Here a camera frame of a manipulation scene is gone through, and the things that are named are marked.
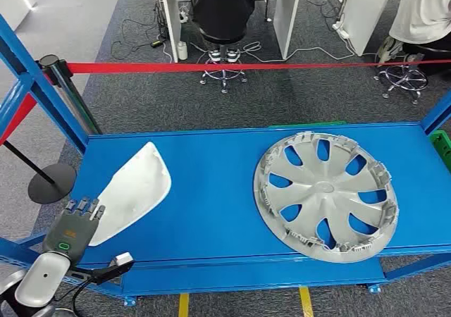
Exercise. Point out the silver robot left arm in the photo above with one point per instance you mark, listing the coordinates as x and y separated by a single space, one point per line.
42 280

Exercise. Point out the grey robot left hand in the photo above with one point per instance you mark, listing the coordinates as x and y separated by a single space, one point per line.
70 233

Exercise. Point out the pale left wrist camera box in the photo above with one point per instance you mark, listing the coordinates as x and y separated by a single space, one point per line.
123 260

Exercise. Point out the white desk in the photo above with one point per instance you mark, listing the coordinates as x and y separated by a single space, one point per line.
366 11
287 16

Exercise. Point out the blue metal shelf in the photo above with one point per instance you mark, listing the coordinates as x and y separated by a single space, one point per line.
211 189

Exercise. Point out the black stanchion post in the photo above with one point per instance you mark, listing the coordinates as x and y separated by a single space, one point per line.
66 91

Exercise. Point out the grey wheel hubcap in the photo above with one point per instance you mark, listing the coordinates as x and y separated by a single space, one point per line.
328 189

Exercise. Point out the black stanchion with round base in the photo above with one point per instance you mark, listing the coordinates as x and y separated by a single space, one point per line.
53 184

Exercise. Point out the person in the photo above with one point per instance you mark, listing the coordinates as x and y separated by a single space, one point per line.
419 11
222 7

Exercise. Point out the white plastic car part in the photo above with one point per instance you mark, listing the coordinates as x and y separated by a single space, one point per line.
134 189

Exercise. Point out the white power strip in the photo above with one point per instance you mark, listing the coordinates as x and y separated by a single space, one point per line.
340 29

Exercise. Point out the green plastic crate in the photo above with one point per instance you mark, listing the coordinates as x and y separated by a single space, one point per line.
442 147

